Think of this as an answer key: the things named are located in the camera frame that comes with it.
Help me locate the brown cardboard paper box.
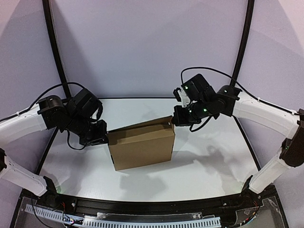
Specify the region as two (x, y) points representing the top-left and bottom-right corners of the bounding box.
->
(108, 115), (175, 171)

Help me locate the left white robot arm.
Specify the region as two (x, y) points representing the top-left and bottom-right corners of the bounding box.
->
(0, 88), (108, 197)

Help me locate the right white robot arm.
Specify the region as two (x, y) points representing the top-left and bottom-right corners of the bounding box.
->
(172, 74), (304, 195)

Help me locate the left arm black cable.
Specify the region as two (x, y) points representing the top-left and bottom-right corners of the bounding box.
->
(23, 82), (105, 151)

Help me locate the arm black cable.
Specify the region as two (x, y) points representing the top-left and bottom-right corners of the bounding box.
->
(180, 66), (300, 131)
(23, 82), (105, 151)

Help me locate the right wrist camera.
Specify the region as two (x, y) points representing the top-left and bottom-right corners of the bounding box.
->
(173, 87), (190, 108)

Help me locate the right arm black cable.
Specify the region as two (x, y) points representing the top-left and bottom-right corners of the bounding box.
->
(180, 66), (300, 131)

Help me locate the white slotted cable duct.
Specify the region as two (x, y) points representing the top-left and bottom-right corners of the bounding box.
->
(24, 204), (221, 228)

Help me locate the black enclosure frame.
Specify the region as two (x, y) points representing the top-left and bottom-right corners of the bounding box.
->
(38, 0), (256, 171)

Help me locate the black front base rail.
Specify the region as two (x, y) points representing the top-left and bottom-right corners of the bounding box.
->
(11, 186), (288, 228)

